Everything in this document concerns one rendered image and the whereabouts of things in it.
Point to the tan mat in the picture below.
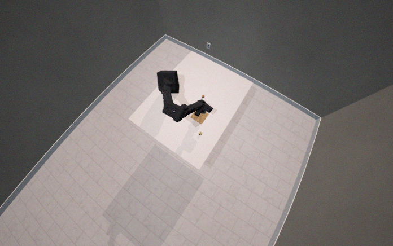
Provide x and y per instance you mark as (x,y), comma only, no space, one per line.
(199,118)

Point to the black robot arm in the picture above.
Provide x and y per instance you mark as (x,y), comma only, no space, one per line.
(175,111)

